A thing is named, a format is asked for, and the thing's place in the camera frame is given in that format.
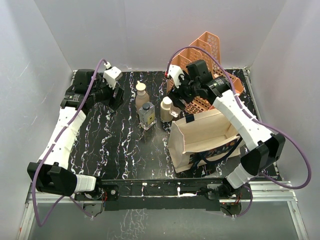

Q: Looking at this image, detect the cream round cap bottle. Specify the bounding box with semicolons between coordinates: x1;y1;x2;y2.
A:
160;96;173;123

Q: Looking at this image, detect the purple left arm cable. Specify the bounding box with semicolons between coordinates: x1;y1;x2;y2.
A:
32;58;112;228

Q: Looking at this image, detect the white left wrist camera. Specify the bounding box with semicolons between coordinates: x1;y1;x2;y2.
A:
103;66;123;90

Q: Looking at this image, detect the large clear square bottle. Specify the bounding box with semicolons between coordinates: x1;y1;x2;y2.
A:
138;102;157;131

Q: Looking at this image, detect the small clear square bottle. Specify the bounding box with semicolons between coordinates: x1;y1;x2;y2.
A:
169;103;182;118

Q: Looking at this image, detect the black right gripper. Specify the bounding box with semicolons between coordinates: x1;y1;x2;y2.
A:
167;71;200;110

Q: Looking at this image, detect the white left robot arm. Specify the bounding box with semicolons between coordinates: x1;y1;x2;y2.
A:
27;66;124;200

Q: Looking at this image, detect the peach plastic file organizer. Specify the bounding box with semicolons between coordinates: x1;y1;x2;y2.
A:
166;31;244;115

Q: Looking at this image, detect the beige pump bottle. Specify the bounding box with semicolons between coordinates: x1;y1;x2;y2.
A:
135;81;150;113

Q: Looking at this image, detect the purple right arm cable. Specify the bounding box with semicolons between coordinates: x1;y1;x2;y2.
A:
166;46;311;218

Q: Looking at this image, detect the aluminium table frame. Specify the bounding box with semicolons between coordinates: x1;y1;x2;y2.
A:
27;71;307;240

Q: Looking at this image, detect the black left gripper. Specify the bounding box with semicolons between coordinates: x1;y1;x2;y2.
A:
89;74;124;110

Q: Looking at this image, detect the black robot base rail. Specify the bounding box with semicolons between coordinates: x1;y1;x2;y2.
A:
75;178;251;211

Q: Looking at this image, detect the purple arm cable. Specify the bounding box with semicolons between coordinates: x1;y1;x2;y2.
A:
32;58;112;228
166;46;311;218

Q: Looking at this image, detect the cream canvas tote bag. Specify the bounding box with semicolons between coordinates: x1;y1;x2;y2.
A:
167;109;240;173

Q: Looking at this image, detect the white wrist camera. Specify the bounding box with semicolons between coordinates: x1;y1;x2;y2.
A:
166;64;185;89
103;66;123;90

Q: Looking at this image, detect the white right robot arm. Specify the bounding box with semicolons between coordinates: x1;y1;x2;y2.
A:
166;60;286;199

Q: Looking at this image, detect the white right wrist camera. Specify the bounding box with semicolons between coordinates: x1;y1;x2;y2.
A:
166;64;185;89

